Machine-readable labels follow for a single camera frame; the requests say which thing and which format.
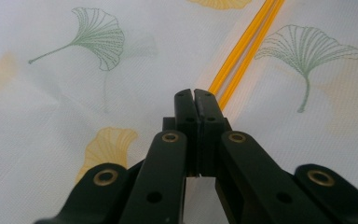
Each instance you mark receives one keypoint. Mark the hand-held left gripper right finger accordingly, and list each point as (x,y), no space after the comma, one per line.
(213,118)

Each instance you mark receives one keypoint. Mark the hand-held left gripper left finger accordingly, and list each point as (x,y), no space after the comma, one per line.
(185,118)

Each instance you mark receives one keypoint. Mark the white leaf-print mesh laundry bag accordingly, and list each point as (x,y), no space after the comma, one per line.
(74,109)

